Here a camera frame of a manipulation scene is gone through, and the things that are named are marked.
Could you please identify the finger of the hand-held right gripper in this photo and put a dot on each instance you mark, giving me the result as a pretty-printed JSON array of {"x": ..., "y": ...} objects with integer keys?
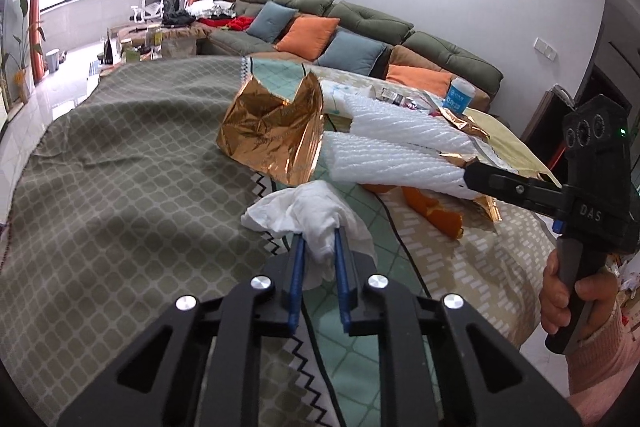
[{"x": 500, "y": 182}]

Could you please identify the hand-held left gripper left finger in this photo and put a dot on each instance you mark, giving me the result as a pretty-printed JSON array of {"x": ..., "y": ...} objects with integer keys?
[{"x": 296, "y": 279}]

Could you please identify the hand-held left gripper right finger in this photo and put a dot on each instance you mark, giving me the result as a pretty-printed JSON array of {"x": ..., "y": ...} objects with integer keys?
[{"x": 343, "y": 279}]

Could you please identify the torn copper foil wrapper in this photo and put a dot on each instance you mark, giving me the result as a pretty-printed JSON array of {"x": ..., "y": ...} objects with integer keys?
[{"x": 486, "y": 210}]

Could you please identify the white tissue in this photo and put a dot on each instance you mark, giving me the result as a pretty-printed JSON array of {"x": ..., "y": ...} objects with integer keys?
[{"x": 305, "y": 212}]

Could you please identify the long orange peel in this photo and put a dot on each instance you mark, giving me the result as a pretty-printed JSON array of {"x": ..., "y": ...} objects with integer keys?
[{"x": 440, "y": 217}]

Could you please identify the white foam net sleeve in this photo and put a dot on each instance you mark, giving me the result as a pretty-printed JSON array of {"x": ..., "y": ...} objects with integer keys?
[
  {"x": 400, "y": 122},
  {"x": 390, "y": 162}
]

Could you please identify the copper foil bag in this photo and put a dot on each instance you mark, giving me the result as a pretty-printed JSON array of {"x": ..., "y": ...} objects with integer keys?
[{"x": 270, "y": 127}]

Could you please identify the person's right forearm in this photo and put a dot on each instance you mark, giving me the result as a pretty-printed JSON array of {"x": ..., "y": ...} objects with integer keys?
[{"x": 607, "y": 357}]

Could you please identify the person's right hand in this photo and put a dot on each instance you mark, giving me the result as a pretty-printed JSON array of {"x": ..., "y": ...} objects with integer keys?
[{"x": 600, "y": 294}]

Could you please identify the flat copper foil packet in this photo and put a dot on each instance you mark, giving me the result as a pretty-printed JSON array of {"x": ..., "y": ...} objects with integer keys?
[{"x": 462, "y": 123}]

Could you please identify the blue paper cup white lid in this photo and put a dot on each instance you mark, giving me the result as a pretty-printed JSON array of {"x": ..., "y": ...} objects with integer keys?
[{"x": 459, "y": 94}]

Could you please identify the red plastic packet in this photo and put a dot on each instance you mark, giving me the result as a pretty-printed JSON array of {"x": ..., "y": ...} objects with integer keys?
[{"x": 412, "y": 103}]

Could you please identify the orange throw pillow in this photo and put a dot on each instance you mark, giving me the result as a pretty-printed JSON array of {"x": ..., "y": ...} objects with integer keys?
[
  {"x": 417, "y": 79},
  {"x": 307, "y": 37}
]

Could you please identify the silver black snack packet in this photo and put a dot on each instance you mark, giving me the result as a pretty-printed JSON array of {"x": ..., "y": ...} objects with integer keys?
[{"x": 390, "y": 95}]

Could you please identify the patterned green beige blanket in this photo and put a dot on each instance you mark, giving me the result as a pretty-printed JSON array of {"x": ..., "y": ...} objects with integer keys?
[{"x": 125, "y": 187}]

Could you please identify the blue-grey throw pillow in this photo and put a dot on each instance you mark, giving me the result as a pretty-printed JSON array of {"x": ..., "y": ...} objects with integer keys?
[
  {"x": 272, "y": 22},
  {"x": 352, "y": 53}
]

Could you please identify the green sofa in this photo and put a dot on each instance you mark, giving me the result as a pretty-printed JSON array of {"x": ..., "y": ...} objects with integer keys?
[{"x": 370, "y": 14}]

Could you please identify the red cloth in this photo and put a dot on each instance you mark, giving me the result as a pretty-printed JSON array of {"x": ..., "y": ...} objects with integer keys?
[{"x": 235, "y": 23}]

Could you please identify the cluttered coffee table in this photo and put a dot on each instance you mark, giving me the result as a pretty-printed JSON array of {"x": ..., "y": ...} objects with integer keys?
[{"x": 150, "y": 42}]

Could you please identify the black bag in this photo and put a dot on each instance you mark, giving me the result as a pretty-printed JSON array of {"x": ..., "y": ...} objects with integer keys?
[{"x": 177, "y": 16}]

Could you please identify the white office chair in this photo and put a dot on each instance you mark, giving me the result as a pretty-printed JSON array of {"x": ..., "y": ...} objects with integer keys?
[{"x": 152, "y": 2}]

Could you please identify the small white waste bin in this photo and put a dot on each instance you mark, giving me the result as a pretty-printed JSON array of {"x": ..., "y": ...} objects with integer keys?
[{"x": 53, "y": 61}]

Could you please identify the tall leafy potted plant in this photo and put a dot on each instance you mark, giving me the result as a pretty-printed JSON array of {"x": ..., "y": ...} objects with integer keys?
[{"x": 22, "y": 42}]

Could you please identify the white wall switch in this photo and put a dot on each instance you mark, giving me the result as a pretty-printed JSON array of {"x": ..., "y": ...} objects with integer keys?
[{"x": 545, "y": 48}]

